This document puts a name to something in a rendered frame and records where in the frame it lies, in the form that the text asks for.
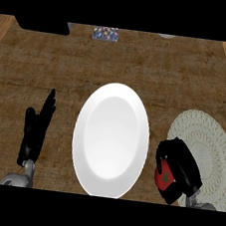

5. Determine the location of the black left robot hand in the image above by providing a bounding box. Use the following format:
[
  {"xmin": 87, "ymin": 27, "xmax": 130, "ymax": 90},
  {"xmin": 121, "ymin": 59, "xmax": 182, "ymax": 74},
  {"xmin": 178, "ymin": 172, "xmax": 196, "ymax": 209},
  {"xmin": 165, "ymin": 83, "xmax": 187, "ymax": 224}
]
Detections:
[{"xmin": 15, "ymin": 85, "xmax": 59, "ymax": 171}]

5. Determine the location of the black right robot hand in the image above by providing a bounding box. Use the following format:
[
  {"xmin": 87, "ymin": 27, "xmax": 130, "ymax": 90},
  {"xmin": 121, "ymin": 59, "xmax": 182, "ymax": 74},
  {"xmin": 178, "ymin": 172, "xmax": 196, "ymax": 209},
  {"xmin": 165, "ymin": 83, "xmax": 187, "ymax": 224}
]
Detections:
[{"xmin": 149, "ymin": 134, "xmax": 209, "ymax": 209}]

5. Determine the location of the red tomato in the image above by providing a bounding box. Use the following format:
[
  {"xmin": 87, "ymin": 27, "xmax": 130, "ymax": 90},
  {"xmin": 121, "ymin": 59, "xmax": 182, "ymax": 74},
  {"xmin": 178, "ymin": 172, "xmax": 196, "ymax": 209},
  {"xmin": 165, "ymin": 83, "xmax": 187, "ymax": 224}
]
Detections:
[{"xmin": 151, "ymin": 157, "xmax": 179, "ymax": 195}]

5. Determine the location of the cream round woven placemat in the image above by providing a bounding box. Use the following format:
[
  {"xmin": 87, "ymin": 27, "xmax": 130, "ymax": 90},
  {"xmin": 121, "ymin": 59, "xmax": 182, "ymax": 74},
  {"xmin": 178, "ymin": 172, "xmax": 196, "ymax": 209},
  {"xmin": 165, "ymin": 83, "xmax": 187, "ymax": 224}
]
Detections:
[{"xmin": 158, "ymin": 107, "xmax": 226, "ymax": 213}]

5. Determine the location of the white oval plate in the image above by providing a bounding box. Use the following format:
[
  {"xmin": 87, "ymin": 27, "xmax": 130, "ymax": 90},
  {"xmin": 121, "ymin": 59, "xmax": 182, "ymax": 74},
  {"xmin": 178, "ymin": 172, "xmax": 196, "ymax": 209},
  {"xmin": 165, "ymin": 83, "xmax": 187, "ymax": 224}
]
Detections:
[{"xmin": 65, "ymin": 78, "xmax": 156, "ymax": 203}]

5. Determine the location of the black appliance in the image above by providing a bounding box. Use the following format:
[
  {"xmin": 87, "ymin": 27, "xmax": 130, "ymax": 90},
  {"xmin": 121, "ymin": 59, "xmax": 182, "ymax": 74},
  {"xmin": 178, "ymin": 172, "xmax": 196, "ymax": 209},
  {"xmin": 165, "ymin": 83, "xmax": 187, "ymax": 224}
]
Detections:
[{"xmin": 13, "ymin": 15, "xmax": 72, "ymax": 37}]

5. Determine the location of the colourful patterned box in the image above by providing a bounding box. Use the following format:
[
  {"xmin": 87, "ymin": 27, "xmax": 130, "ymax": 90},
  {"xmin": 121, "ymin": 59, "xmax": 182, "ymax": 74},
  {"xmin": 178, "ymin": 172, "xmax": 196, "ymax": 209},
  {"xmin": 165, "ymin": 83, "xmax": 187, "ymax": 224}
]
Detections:
[{"xmin": 91, "ymin": 25, "xmax": 120, "ymax": 43}]

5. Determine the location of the pale grey round object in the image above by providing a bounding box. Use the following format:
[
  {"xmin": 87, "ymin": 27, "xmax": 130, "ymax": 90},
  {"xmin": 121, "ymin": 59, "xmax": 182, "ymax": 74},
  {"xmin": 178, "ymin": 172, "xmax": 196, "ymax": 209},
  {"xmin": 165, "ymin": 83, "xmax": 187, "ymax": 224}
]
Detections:
[{"xmin": 156, "ymin": 32, "xmax": 176, "ymax": 41}]

